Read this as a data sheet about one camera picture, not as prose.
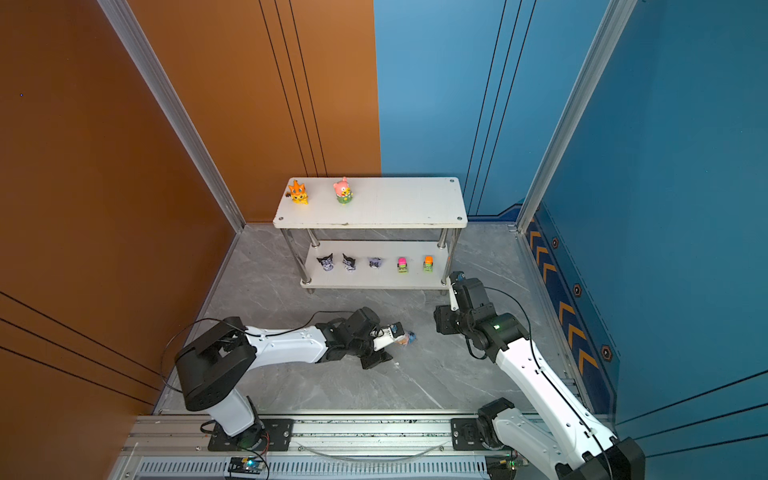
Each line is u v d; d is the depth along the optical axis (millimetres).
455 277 696
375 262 973
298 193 740
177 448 756
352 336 682
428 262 987
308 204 787
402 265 966
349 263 950
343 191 752
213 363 470
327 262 942
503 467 708
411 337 871
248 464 709
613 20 706
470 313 570
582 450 383
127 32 715
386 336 757
